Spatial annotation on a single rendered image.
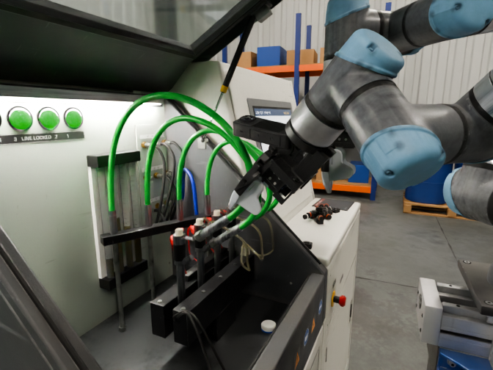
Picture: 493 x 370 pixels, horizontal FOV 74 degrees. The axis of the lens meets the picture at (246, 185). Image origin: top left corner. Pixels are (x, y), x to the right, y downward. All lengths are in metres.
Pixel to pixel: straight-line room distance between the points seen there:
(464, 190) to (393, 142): 0.55
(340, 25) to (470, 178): 0.46
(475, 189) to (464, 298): 0.25
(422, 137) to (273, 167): 0.23
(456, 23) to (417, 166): 0.27
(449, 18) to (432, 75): 6.51
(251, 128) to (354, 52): 0.20
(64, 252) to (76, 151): 0.24
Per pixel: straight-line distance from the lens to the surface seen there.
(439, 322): 0.85
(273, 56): 6.21
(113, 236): 0.87
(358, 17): 0.67
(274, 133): 0.52
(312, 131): 0.47
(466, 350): 0.89
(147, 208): 0.89
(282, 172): 0.52
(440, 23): 0.61
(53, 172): 0.86
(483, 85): 0.47
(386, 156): 0.37
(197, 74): 1.09
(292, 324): 0.77
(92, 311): 1.02
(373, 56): 0.43
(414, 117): 0.40
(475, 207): 0.89
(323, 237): 1.16
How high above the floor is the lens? 1.39
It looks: 12 degrees down
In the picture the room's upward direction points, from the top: straight up
